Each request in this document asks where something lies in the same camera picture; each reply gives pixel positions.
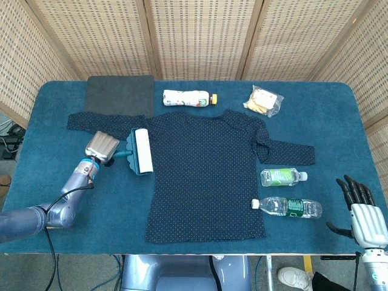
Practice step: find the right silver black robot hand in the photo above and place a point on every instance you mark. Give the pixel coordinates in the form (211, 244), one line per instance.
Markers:
(368, 224)

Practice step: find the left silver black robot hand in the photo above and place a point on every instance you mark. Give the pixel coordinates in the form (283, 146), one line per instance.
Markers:
(101, 147)

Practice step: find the teal lint roller orange tip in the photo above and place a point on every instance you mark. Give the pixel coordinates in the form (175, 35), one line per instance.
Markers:
(142, 151)

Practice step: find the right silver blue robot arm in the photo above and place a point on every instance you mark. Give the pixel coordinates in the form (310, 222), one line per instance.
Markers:
(376, 269)

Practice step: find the navy blue dotted shirt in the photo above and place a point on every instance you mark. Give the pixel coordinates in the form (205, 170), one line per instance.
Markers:
(206, 175)

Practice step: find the dark grey folded cloth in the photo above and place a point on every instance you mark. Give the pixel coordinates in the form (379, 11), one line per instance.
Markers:
(118, 95)

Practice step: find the teal table cloth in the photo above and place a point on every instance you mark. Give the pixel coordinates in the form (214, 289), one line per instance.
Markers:
(106, 212)

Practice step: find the black trouser leg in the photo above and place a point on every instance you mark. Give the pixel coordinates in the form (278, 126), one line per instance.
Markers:
(330, 283)

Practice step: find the water bottle dark green label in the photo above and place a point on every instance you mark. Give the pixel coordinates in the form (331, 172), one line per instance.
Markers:
(291, 207)

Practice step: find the black floor equipment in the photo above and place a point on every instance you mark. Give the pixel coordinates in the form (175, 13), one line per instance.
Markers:
(10, 142)

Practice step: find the white sneaker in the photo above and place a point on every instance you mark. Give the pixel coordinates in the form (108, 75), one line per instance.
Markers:
(294, 277)

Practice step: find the white drink bottle yellow cap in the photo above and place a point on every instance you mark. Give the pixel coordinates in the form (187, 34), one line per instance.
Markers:
(185, 98)

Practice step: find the water bottle light green label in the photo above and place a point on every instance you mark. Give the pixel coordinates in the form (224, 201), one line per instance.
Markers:
(282, 177)

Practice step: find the metal table leg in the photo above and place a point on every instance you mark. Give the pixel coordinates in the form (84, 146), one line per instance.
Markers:
(266, 272)

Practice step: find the wooden bamboo folding screen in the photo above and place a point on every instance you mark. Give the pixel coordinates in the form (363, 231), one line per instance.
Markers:
(200, 36)

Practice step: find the blue grey robot torso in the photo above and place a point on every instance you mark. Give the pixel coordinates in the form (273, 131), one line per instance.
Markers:
(182, 272)

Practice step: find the clear bag of crackers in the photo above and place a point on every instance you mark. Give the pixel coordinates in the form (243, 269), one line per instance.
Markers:
(262, 101)

